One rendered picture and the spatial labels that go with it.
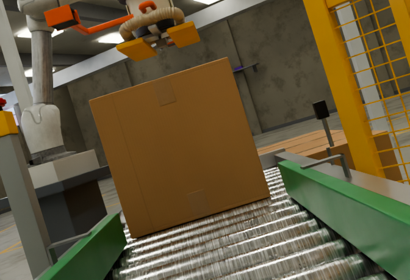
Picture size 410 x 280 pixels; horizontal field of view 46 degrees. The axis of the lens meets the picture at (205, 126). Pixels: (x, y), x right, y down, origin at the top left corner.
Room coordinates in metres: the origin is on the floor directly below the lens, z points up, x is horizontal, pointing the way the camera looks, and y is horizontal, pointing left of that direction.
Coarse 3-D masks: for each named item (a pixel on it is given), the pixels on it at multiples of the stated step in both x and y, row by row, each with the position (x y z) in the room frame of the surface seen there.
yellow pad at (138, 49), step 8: (136, 40) 1.72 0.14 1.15; (144, 40) 1.75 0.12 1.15; (120, 48) 1.72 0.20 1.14; (128, 48) 1.74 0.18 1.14; (136, 48) 1.79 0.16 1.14; (144, 48) 1.83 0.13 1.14; (152, 48) 1.92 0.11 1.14; (128, 56) 1.89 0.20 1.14; (136, 56) 1.94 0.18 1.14; (144, 56) 1.99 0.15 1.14; (152, 56) 2.04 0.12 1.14
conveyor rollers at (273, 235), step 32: (192, 224) 1.29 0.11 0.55; (224, 224) 1.20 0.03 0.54; (256, 224) 1.10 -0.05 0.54; (288, 224) 1.01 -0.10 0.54; (320, 224) 0.93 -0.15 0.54; (128, 256) 1.12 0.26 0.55; (160, 256) 1.03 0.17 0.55; (192, 256) 0.94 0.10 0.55; (224, 256) 0.92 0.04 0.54; (256, 256) 0.84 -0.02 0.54; (288, 256) 0.76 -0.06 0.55; (320, 256) 0.75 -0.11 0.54; (352, 256) 0.67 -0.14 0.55
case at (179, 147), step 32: (224, 64) 1.32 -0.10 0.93; (128, 96) 1.32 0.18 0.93; (160, 96) 1.32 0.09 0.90; (192, 96) 1.32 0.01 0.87; (224, 96) 1.32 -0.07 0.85; (128, 128) 1.32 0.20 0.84; (160, 128) 1.32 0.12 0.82; (192, 128) 1.32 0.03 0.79; (224, 128) 1.32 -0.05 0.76; (128, 160) 1.32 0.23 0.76; (160, 160) 1.32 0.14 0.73; (192, 160) 1.32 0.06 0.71; (224, 160) 1.32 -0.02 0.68; (256, 160) 1.32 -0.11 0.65; (128, 192) 1.32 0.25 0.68; (160, 192) 1.32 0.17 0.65; (192, 192) 1.32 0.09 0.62; (224, 192) 1.32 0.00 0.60; (256, 192) 1.32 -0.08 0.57; (128, 224) 1.33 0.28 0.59; (160, 224) 1.32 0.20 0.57
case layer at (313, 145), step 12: (312, 132) 3.17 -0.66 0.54; (324, 132) 2.90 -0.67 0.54; (336, 132) 2.65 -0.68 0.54; (372, 132) 2.13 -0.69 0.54; (384, 132) 2.04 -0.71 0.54; (276, 144) 3.14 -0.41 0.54; (288, 144) 2.87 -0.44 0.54; (300, 144) 2.63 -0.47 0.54; (312, 144) 2.43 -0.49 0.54; (324, 144) 2.27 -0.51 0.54; (336, 144) 2.11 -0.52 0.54; (384, 144) 2.04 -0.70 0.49; (312, 156) 2.04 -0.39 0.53; (324, 156) 2.04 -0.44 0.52; (348, 156) 2.04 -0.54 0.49; (384, 156) 2.04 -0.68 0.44; (384, 168) 2.04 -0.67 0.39; (396, 168) 2.04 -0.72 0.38; (396, 180) 2.04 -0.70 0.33
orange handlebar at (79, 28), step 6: (138, 6) 1.74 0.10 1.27; (144, 6) 1.73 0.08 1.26; (150, 6) 1.74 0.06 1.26; (156, 6) 1.79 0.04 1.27; (144, 12) 1.79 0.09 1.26; (120, 18) 1.84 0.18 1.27; (126, 18) 1.83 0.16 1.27; (78, 24) 1.73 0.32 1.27; (102, 24) 1.84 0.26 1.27; (108, 24) 1.84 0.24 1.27; (114, 24) 1.84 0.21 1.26; (78, 30) 1.75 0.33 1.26; (84, 30) 1.79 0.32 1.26; (90, 30) 1.84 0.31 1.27; (96, 30) 1.84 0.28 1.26; (102, 30) 1.85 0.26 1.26
